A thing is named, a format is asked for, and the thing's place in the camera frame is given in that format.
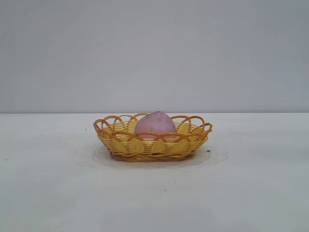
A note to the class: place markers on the pink peach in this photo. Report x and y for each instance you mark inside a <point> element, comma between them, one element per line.
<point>155,125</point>

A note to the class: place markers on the yellow woven wicker basket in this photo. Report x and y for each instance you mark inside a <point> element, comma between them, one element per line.
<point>149,147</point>

